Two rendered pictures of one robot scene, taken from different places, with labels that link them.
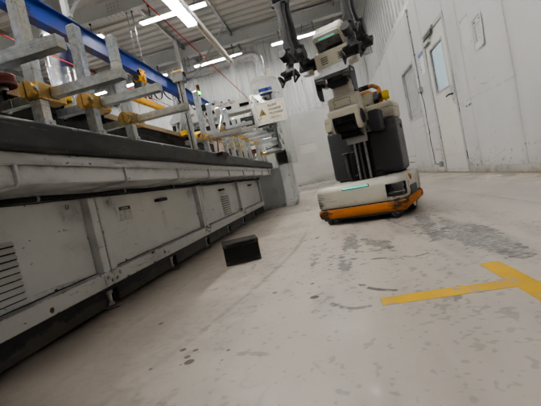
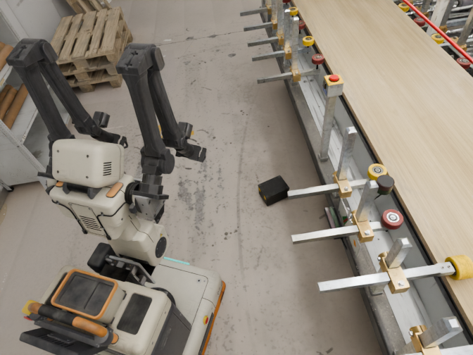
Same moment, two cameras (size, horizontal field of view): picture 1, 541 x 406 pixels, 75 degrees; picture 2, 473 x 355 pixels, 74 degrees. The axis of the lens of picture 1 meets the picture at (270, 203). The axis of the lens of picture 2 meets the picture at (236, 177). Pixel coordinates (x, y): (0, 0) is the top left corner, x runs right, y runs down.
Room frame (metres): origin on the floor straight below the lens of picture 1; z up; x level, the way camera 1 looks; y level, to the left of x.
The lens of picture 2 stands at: (3.39, -0.25, 2.07)
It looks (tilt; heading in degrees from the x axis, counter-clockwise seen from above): 50 degrees down; 172
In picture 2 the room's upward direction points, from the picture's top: 11 degrees counter-clockwise
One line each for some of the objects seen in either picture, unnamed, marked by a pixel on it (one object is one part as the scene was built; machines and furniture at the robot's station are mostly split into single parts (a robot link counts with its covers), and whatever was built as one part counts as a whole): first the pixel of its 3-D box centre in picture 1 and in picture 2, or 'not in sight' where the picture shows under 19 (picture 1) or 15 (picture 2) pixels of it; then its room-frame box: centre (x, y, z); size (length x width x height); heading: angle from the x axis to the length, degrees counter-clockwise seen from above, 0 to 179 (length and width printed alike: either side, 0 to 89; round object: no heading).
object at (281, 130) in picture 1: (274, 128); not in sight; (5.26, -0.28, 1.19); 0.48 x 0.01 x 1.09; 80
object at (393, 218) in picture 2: not in sight; (389, 223); (2.87, 0.43, 0.85); 0.08 x 0.08 x 0.11
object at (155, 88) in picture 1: (109, 101); (281, 53); (1.36, 0.53, 0.83); 0.43 x 0.03 x 0.04; 80
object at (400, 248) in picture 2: (222, 134); (386, 272); (3.06, 0.28, 0.89); 0.04 x 0.04 x 0.48; 80
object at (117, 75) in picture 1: (61, 92); (274, 39); (1.12, 0.57, 0.81); 0.43 x 0.03 x 0.04; 80
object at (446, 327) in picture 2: (229, 134); (421, 344); (3.30, 0.24, 0.93); 0.04 x 0.04 x 0.48; 80
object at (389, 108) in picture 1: (364, 138); (121, 312); (2.76, -0.82, 0.59); 0.55 x 0.34 x 0.83; 57
